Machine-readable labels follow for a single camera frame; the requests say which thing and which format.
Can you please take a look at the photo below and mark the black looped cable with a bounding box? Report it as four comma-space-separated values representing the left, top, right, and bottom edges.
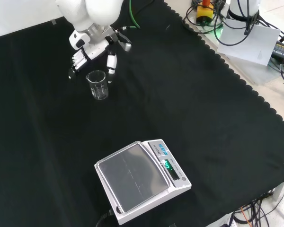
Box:
184, 0, 226, 32

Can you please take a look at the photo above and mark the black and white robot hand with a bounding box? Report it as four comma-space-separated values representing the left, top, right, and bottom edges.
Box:
67, 30, 118, 84

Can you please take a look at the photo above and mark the black cable bundle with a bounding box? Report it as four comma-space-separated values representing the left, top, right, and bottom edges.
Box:
231, 191, 284, 227

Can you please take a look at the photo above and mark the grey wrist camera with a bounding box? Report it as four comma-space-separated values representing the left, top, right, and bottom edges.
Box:
112, 29, 133, 52

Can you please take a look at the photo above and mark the black cable with plug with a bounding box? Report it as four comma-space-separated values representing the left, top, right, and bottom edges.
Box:
214, 0, 263, 46

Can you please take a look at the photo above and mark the thin orange cable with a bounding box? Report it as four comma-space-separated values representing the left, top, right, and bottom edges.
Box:
240, 206, 252, 224

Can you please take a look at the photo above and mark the grey metal base plate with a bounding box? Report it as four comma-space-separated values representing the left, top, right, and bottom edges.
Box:
186, 9, 284, 86

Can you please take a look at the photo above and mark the small clear glass beaker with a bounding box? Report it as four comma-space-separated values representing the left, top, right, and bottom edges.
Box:
85, 70, 109, 101

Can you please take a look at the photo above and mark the green cable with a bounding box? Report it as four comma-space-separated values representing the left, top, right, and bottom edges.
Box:
119, 0, 142, 31

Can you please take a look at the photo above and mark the white electronic balance steel pan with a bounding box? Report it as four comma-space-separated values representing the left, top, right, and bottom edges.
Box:
94, 139, 192, 226

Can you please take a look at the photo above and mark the black power adapter brick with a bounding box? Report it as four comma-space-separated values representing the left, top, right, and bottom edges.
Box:
270, 41, 284, 64

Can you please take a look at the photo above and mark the yellow stop button box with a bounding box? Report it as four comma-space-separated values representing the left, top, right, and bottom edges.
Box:
196, 0, 214, 26

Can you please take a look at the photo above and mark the grey table leg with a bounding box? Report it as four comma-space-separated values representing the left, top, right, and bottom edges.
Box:
272, 178, 284, 201

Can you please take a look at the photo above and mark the black balance power cable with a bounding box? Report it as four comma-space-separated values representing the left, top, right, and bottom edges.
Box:
95, 208, 116, 227

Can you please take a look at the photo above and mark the black bench cloth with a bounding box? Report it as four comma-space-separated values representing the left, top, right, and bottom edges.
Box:
0, 0, 284, 227

